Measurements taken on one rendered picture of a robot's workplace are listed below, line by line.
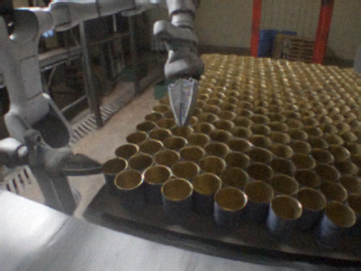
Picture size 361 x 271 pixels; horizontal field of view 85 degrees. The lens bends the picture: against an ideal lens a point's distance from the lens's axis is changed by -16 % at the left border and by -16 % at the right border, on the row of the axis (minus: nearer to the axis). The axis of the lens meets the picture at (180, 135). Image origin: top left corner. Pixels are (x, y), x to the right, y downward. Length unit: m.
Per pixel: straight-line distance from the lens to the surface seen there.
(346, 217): 0.60
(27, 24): 0.98
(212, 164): 0.63
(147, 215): 0.58
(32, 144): 0.72
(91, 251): 0.56
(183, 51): 0.59
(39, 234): 0.65
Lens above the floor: 1.53
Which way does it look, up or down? 30 degrees down
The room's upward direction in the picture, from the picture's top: 1 degrees counter-clockwise
